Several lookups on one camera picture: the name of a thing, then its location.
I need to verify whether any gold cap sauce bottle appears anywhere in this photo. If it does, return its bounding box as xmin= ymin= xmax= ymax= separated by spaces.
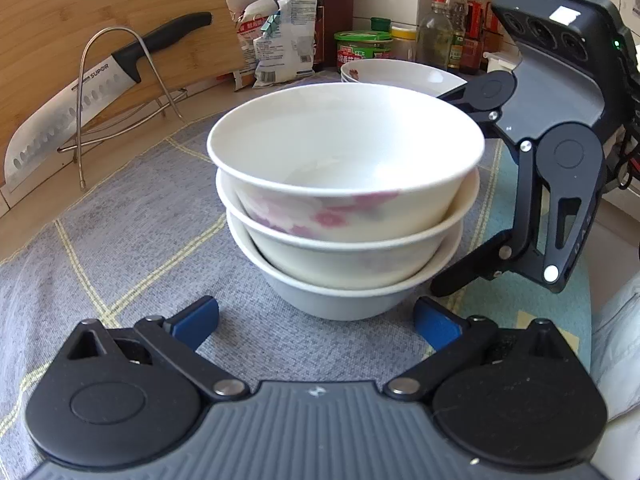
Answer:
xmin=480 ymin=0 xmax=506 ymax=56
xmin=445 ymin=0 xmax=468 ymax=72
xmin=460 ymin=0 xmax=485 ymax=76

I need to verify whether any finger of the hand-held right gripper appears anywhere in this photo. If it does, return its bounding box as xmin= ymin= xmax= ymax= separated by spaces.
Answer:
xmin=429 ymin=140 xmax=608 ymax=297
xmin=436 ymin=79 xmax=502 ymax=123

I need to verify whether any bamboo cutting board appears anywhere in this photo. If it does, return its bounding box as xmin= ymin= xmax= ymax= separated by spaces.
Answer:
xmin=0 ymin=0 xmax=246 ymax=196

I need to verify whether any clear printed food bag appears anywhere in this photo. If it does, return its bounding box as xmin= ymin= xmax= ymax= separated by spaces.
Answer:
xmin=252 ymin=0 xmax=321 ymax=88

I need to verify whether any clear bottle red cap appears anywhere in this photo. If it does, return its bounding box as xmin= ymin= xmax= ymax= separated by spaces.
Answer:
xmin=416 ymin=0 xmax=453 ymax=71

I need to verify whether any white plastic box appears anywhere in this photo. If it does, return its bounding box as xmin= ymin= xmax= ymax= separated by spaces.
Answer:
xmin=482 ymin=51 xmax=523 ymax=73

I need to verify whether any red print food bag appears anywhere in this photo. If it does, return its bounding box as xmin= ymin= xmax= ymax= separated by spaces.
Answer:
xmin=231 ymin=0 xmax=281 ymax=92

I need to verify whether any pale grey cloth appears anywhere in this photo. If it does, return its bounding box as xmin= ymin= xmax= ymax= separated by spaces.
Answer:
xmin=590 ymin=280 xmax=640 ymax=461

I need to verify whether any dark red knife block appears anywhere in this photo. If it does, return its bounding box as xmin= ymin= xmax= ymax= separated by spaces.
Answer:
xmin=315 ymin=0 xmax=356 ymax=68

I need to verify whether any black handle kitchen knife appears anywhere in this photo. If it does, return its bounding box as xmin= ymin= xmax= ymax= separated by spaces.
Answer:
xmin=4 ymin=11 xmax=213 ymax=193

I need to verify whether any white pink floral bowl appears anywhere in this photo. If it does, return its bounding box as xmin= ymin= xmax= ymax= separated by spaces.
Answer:
xmin=226 ymin=207 xmax=465 ymax=321
xmin=207 ymin=82 xmax=486 ymax=243
xmin=215 ymin=167 xmax=482 ymax=291

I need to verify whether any green lid red container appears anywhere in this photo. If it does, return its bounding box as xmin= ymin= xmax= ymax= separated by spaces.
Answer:
xmin=334 ymin=30 xmax=392 ymax=63

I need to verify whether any metal wire rack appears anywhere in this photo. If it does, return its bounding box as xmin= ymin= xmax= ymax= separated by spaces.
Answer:
xmin=57 ymin=27 xmax=188 ymax=191

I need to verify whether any yellow lid jar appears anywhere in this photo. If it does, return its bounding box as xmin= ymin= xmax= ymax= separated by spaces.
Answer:
xmin=391 ymin=25 xmax=418 ymax=62

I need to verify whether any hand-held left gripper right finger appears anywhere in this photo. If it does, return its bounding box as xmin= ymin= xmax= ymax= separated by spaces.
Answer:
xmin=382 ymin=296 xmax=583 ymax=403

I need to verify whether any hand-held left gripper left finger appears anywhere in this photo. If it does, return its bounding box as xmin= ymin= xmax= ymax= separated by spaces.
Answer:
xmin=52 ymin=295 xmax=251 ymax=403

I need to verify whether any black cable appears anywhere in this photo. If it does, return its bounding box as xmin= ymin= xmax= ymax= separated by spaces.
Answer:
xmin=605 ymin=110 xmax=640 ymax=196

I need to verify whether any grey checked cloth mat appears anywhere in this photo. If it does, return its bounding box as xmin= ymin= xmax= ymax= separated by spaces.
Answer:
xmin=0 ymin=72 xmax=596 ymax=461

